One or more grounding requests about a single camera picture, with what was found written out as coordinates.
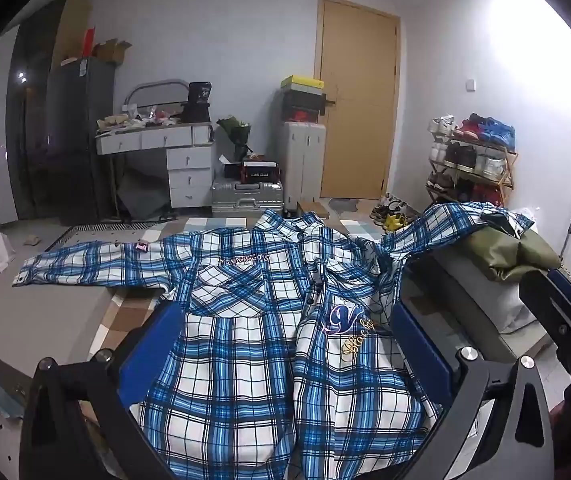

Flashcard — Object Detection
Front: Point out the checkered bed sheet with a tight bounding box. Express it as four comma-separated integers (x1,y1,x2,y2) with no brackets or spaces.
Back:
78,212,446,441

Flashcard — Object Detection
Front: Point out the olive green jacket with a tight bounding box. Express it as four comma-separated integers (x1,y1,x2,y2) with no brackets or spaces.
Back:
458,227,563,283

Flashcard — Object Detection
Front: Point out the silver flat suitcase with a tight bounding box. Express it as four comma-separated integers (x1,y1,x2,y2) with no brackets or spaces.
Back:
211,176,284,219

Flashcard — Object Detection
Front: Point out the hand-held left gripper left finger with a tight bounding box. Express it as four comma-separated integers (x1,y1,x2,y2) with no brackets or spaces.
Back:
19,300,188,480

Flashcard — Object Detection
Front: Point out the striped floor mat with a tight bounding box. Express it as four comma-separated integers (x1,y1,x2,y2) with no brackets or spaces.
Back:
52,222,176,252

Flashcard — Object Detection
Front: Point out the black and red box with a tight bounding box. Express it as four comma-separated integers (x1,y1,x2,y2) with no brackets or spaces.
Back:
242,159,283,185

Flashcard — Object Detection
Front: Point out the white sneaker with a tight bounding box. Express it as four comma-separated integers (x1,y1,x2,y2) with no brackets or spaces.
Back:
370,194,409,223

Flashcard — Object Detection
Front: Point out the black shoe box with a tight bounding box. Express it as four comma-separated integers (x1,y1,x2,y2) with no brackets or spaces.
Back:
283,87,327,109

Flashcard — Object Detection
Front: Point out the pile of small desk items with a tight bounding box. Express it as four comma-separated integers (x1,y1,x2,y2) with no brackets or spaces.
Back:
98,105,183,132

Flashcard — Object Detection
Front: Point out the blue plaid shirt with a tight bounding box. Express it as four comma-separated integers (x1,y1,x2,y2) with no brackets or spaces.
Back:
12,201,536,480

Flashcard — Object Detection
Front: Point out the wooden door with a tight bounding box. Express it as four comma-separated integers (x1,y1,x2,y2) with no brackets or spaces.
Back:
318,0,400,200

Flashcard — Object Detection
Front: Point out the open cardboard box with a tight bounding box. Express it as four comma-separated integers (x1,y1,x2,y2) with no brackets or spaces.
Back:
94,39,132,63

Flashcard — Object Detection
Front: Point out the wooden shoe rack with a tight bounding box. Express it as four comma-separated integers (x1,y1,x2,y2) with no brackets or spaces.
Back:
426,115,519,206

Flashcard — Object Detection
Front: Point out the yellow shoe box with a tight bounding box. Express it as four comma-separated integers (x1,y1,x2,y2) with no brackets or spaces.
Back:
280,76,324,89

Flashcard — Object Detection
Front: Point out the arched desk mirror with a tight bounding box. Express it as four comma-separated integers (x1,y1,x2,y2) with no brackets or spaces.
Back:
124,79,189,121

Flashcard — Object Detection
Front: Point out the white upright suitcase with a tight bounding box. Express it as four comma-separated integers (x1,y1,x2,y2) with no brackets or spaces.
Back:
283,121,327,211

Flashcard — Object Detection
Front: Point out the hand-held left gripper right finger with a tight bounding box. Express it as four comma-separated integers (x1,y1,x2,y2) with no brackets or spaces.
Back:
389,304,553,480

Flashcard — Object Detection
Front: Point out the green flower bouquet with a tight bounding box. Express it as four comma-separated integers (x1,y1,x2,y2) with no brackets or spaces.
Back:
216,116,253,161

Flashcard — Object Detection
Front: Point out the white dressing desk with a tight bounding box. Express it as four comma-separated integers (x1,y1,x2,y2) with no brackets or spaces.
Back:
96,124,215,221

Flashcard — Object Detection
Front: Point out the dark glass door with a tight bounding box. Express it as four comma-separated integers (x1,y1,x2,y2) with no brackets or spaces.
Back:
5,0,71,221

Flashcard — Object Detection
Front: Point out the black bag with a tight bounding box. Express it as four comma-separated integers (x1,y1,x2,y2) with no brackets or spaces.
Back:
181,82,213,124

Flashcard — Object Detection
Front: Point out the group of assorted shoes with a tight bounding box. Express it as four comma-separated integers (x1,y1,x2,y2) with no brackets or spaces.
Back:
428,114,516,201

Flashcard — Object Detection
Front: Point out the red shoe box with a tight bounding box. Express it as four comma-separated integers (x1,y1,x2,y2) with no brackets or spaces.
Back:
285,107,324,122

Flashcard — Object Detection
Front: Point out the brown flat box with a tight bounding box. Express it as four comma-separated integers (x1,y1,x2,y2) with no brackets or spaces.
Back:
295,201,330,218

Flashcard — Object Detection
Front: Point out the flat cardboard sheet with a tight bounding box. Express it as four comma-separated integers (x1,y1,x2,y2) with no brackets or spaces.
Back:
55,0,92,66

